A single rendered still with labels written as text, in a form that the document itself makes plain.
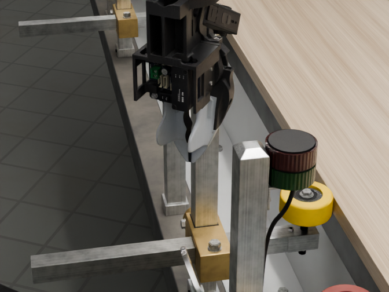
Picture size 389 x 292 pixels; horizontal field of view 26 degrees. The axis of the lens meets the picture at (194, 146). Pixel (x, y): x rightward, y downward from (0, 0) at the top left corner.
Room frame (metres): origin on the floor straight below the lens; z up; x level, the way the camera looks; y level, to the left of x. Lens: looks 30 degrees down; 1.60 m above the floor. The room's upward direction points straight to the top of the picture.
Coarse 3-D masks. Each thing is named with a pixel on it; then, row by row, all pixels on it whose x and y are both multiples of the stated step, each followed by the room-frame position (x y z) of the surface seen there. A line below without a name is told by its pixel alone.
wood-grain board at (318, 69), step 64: (256, 0) 1.91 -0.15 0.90; (320, 0) 1.91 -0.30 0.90; (384, 0) 1.91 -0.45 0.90; (256, 64) 1.54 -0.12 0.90; (320, 64) 1.54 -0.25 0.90; (384, 64) 1.54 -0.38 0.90; (320, 128) 1.28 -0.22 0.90; (384, 128) 1.28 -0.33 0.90; (384, 192) 1.07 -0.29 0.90; (384, 256) 0.92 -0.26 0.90
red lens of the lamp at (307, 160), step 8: (272, 152) 0.82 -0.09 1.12; (280, 152) 0.81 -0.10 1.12; (312, 152) 0.81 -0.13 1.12; (272, 160) 0.82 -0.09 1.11; (280, 160) 0.81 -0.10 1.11; (288, 160) 0.81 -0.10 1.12; (296, 160) 0.81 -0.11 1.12; (304, 160) 0.81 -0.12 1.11; (312, 160) 0.82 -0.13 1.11; (280, 168) 0.81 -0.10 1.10; (288, 168) 0.81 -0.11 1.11; (296, 168) 0.81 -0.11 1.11; (304, 168) 0.81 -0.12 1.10
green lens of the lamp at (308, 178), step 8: (272, 168) 0.82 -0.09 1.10; (312, 168) 0.82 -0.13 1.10; (272, 176) 0.82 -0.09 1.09; (280, 176) 0.81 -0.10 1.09; (288, 176) 0.81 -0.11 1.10; (296, 176) 0.81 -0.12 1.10; (304, 176) 0.81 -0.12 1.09; (312, 176) 0.82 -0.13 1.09; (272, 184) 0.81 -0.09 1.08; (280, 184) 0.81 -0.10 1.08; (288, 184) 0.81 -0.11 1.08; (296, 184) 0.81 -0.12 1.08; (304, 184) 0.81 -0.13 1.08
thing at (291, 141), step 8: (272, 136) 0.84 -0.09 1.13; (280, 136) 0.84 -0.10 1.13; (288, 136) 0.84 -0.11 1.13; (296, 136) 0.84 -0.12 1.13; (304, 136) 0.84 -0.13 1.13; (312, 136) 0.84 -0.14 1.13; (272, 144) 0.83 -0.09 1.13; (280, 144) 0.83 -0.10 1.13; (288, 144) 0.83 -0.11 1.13; (296, 144) 0.83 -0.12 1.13; (304, 144) 0.83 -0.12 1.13; (312, 144) 0.83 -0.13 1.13; (288, 152) 0.81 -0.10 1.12; (296, 152) 0.81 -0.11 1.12; (304, 152) 0.81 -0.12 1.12; (288, 200) 0.83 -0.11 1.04; (280, 216) 0.83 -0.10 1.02; (272, 224) 0.83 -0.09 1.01; (264, 272) 0.83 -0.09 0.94
